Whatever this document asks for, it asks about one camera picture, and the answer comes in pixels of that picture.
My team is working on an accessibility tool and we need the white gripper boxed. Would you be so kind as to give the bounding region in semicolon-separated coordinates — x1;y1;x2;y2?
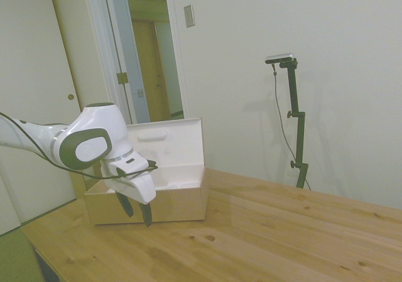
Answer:
100;151;157;228

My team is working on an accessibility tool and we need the white door with hinge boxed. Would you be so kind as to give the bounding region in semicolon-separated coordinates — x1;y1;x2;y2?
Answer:
102;0;151;125

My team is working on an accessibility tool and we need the cream sliding closet door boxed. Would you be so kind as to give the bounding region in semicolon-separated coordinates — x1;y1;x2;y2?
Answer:
0;0;86;226

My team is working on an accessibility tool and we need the white cardboard box with lid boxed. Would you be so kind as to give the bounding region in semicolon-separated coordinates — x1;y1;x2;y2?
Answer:
83;117;207;226

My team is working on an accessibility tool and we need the black camera stand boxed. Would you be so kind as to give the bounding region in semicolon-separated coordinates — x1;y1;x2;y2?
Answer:
278;58;309;189

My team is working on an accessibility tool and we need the grey camera on stand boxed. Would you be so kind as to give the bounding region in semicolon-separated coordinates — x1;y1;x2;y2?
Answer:
264;52;296;65

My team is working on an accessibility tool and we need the wooden hallway door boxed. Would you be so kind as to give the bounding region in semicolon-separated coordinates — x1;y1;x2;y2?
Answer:
131;19;171;122

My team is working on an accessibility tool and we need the grey wall switch plate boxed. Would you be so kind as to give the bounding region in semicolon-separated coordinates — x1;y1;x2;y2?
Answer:
183;4;195;29

